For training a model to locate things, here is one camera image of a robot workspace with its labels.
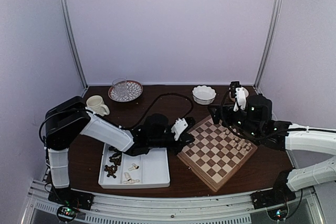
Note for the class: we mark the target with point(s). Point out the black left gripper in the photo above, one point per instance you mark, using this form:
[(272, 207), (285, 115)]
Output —
[(184, 137)]

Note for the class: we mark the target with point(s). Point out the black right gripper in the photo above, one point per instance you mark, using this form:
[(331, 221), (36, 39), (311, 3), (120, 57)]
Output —
[(221, 108)]

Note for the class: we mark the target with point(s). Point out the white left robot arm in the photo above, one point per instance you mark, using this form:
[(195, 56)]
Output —
[(65, 122)]

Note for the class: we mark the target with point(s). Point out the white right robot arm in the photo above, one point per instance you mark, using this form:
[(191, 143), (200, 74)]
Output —
[(304, 138)]

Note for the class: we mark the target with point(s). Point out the dark chess pieces pile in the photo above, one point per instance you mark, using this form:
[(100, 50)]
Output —
[(115, 160)]

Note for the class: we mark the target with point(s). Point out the wooden chess board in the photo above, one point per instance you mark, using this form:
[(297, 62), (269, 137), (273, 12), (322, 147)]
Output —
[(211, 158)]

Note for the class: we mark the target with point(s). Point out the light chess pieces pile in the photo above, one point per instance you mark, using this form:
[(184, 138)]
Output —
[(131, 176)]

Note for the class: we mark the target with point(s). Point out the cream round bowl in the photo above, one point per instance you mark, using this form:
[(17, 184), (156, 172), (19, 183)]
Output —
[(232, 98)]

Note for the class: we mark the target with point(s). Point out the white plastic tray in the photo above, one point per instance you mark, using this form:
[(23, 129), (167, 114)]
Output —
[(153, 172)]

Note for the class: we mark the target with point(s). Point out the patterned brown plate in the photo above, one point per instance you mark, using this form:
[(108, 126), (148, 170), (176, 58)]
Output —
[(134, 90)]

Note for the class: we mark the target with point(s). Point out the white scalloped bowl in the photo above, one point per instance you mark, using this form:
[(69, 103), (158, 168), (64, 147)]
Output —
[(203, 95)]

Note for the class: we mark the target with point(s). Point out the clear drinking glass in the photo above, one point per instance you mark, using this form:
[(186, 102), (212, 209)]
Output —
[(120, 87)]

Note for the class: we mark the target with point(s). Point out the cream ceramic mug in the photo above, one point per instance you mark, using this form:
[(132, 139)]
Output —
[(97, 105)]

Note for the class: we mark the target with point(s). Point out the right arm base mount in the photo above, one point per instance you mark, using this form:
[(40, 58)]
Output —
[(269, 198)]

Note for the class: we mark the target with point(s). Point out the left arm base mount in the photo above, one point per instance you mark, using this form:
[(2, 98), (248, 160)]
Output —
[(75, 199)]

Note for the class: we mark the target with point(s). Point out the right aluminium frame post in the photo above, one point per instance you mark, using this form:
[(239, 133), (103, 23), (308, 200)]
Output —
[(276, 9)]

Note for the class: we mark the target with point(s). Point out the aluminium frame post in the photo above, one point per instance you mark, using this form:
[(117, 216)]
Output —
[(72, 43), (276, 9)]

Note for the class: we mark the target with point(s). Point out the left aluminium frame post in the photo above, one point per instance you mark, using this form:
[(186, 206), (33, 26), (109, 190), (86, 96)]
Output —
[(72, 43)]

